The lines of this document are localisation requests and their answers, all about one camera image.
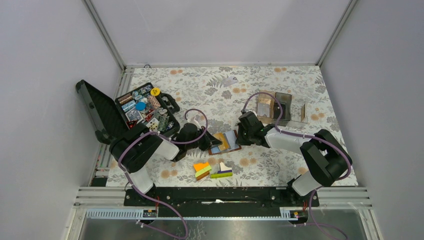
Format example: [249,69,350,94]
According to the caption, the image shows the brown leather card holder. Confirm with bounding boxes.
[208,130,242,155]

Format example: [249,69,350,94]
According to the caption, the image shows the black poker chip case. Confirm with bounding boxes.
[75,80,180,145]

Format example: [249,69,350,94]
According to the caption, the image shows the white purple green card stack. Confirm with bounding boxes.
[210,162,233,179]

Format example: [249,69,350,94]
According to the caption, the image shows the yellow poker chip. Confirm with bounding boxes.
[150,87,161,97]

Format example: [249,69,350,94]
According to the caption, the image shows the purple cable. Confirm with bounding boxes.
[241,91,353,240]
[117,108,210,240]

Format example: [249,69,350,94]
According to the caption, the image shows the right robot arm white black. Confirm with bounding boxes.
[236,111,353,206]

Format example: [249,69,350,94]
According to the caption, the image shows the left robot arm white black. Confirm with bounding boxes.
[109,123,223,206]

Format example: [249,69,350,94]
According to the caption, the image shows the white card stack in organizer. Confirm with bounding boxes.
[257,98,274,118]

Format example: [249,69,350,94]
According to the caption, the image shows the silver card on mat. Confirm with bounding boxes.
[222,77,238,87]

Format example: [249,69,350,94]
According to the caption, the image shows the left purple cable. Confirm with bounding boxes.
[117,108,210,240]

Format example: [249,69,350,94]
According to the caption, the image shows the blue poker chip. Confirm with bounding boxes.
[135,101,146,111]

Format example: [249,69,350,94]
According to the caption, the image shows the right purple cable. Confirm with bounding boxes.
[241,91,353,240]

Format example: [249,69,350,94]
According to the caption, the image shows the orange green brown card stack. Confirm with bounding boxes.
[193,162,212,181]

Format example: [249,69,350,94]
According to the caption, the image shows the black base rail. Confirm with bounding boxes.
[123,186,320,218]

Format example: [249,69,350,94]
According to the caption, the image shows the floral patterned table mat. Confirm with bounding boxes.
[128,66,344,187]

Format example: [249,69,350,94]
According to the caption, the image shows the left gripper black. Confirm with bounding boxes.
[185,125,222,152]

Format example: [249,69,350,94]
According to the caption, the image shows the black VIP card stack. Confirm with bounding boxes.
[277,101,291,121]

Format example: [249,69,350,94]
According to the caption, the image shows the gold card stack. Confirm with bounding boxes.
[300,103,307,123]

